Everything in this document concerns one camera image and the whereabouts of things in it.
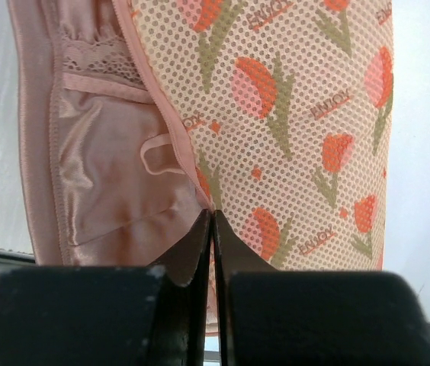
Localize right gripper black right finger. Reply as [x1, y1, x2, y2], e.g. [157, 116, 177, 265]
[213, 211, 430, 365]

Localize peach floral laundry bag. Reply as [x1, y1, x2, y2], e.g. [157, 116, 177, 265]
[114, 1, 394, 271]

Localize pink satin lace bra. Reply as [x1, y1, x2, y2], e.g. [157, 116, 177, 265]
[9, 1, 204, 265]

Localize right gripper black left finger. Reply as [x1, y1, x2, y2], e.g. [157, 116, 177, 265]
[0, 210, 210, 365]

